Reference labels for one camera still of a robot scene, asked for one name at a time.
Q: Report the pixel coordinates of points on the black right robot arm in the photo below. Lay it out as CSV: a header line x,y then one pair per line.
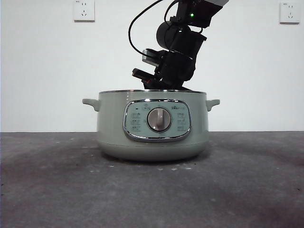
x,y
187,40

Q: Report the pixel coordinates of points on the pale green electric pot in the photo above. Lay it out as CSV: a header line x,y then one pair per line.
x,y
111,123

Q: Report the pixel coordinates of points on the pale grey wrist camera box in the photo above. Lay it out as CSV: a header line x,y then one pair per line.
x,y
150,57

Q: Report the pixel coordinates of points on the white wall socket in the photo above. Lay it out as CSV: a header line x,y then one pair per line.
x,y
289,13
84,12

